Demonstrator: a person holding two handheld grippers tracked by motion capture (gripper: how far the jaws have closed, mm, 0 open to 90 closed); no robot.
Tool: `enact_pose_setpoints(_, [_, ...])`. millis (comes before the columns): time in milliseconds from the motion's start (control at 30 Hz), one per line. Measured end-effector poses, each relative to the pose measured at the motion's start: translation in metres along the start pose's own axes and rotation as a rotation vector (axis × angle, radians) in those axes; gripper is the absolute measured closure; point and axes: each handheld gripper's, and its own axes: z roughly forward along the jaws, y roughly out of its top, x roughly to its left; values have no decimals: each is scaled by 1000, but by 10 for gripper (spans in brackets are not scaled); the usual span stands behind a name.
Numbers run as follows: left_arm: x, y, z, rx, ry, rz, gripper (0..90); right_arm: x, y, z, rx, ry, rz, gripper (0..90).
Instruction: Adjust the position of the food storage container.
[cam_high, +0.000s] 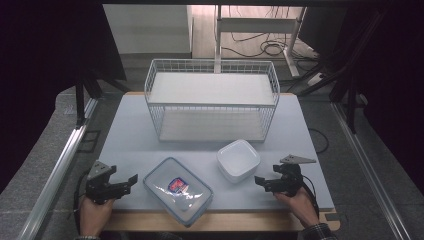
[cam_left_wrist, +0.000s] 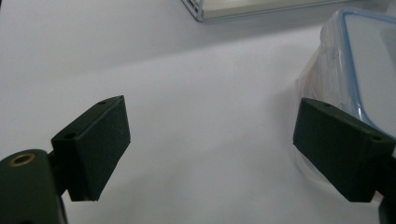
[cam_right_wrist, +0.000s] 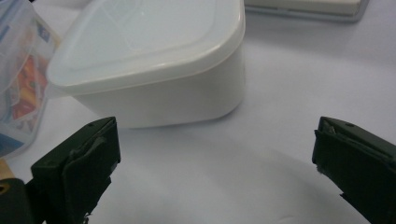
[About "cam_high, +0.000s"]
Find aluminium rail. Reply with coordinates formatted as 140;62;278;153
329;101;415;240
15;97;100;240

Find white desk frame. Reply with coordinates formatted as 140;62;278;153
213;4;308;79

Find person's left hand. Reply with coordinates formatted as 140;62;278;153
78;194;116;238

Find white square bowl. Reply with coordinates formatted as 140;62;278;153
216;138;262;185

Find black floor cables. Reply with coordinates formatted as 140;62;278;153
221;5;322;62

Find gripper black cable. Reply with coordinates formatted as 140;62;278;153
300;174;321;217
72;169;90;233

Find white power strip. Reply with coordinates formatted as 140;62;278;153
305;71;327;88

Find clear plastic food container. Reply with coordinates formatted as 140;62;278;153
142;156;215;229

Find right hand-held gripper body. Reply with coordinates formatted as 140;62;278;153
265;154;317;198

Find white cabinet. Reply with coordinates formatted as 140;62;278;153
102;3;195;60

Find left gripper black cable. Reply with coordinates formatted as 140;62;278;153
72;169;90;233

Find person's right hand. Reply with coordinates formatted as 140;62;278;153
272;186;321;230

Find black cable loop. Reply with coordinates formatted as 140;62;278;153
307;127;331;155

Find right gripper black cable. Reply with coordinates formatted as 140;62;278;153
300;174;321;217

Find black metal stand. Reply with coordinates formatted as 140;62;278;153
295;9;384;135
74;64;132;130

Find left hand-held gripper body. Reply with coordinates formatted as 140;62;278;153
85;160;125;205

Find pale grey table board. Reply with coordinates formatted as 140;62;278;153
98;93;335;212

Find white wire shelf rack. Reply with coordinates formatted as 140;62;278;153
143;58;281;144

